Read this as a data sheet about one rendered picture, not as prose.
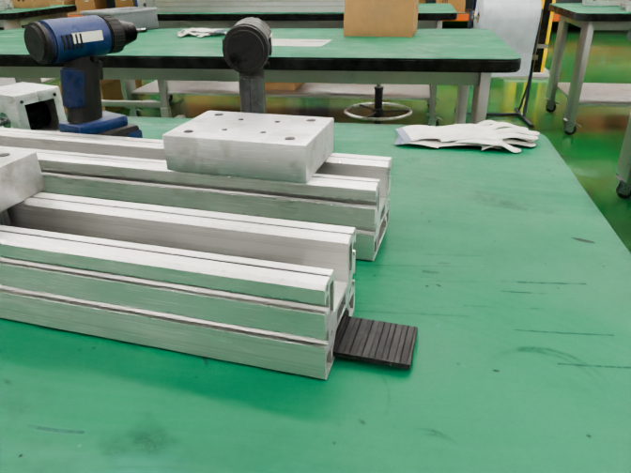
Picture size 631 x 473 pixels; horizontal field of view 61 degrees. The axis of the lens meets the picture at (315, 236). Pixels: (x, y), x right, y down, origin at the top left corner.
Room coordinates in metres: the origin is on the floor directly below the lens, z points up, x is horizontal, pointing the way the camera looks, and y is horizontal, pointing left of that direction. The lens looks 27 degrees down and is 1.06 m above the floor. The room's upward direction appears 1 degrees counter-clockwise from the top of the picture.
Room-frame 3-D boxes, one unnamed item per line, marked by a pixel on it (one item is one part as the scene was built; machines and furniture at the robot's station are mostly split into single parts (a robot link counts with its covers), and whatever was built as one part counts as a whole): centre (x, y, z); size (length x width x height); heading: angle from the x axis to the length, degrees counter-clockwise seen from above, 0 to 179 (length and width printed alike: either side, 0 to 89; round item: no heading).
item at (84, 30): (0.89, 0.34, 0.89); 0.20 x 0.08 x 0.22; 145
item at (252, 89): (0.80, 0.09, 0.89); 0.20 x 0.08 x 0.22; 1
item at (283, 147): (0.59, 0.07, 0.87); 0.16 x 0.11 x 0.07; 73
